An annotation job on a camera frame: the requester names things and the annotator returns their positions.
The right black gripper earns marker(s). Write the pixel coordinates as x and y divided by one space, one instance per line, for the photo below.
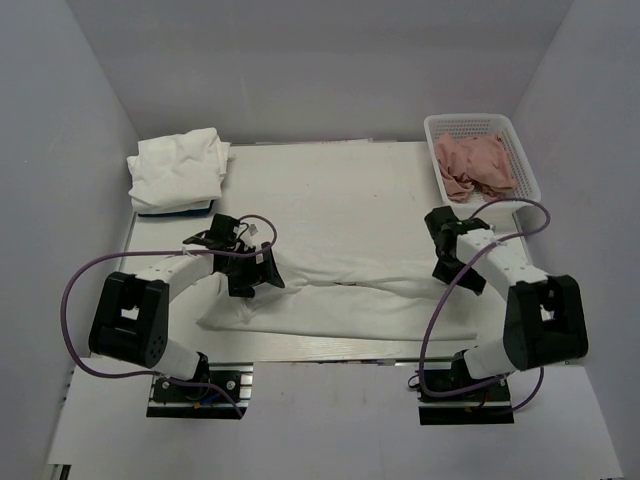
473 280

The white printed t shirt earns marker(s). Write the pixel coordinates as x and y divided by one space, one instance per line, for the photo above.
330 295

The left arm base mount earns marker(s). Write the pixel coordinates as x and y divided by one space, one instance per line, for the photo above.
170 401

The pink t shirt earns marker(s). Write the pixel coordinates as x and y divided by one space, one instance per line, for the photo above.
476 163

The white plastic basket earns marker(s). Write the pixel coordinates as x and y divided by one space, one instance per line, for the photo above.
501 212

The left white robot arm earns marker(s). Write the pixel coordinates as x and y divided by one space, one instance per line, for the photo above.
131 323

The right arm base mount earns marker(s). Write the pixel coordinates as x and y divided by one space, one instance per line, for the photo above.
489 405

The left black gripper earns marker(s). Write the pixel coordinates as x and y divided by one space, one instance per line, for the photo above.
270 271

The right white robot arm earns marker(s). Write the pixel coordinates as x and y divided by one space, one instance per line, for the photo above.
544 321

